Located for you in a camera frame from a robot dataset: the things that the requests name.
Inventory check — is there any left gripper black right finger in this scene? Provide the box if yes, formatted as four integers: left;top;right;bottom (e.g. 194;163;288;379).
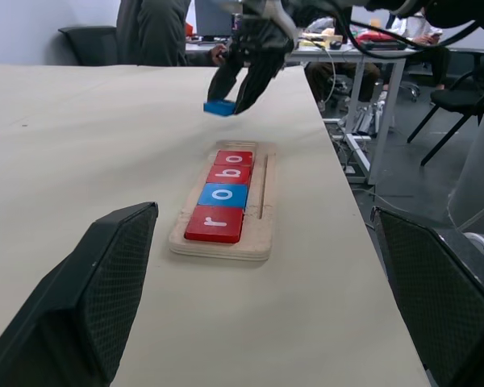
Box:
369;206;484;387

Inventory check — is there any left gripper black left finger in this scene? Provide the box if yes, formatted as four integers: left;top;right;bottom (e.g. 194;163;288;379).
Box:
0;201;160;387

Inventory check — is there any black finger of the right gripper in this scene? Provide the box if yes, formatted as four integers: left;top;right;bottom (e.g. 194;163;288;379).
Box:
233;55;286;116
207;59;248;102

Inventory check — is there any blue letter tile t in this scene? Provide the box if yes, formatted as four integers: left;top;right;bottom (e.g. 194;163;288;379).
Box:
203;99;236;119

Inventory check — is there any red letter tile o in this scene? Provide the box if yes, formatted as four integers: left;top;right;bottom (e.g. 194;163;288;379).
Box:
213;150;254;168

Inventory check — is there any red letter tile b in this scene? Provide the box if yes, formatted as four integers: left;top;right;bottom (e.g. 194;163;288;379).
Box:
205;164;253;187

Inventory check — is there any blue letter tile o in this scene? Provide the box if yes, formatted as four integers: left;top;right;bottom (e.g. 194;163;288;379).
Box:
196;183;249;211

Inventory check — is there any red letter tile r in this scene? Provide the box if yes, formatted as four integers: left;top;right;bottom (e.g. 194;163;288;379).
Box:
184;205;245;245

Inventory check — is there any wooden letter tray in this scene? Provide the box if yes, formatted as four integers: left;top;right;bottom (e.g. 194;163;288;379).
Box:
168;139;277;262

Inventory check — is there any dark computer monitor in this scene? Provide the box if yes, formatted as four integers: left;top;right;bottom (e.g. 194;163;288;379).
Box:
194;0;244;38

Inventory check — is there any person in dark jacket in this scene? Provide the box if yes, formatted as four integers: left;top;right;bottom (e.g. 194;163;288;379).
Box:
115;0;236;68

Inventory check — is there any black office chair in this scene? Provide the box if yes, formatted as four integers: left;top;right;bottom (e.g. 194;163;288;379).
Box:
406;64;484;167
58;25;120;67

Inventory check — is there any seated person in white shirt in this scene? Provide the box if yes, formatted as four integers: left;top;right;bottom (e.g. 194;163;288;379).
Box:
389;10;453;92

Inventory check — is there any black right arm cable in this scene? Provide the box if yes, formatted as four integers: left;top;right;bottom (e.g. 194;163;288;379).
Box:
333;0;484;62

